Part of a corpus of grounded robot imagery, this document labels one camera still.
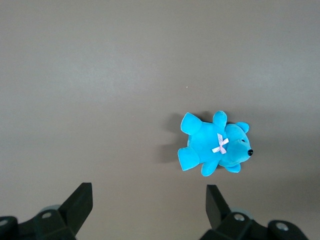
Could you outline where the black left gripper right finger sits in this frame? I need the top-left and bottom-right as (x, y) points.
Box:
(199, 184), (271, 240)

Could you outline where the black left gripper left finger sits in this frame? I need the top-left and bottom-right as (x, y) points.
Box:
(18, 182), (94, 240)

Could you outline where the blue teddy bear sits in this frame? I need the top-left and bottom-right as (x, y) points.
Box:
(176, 110), (255, 178)

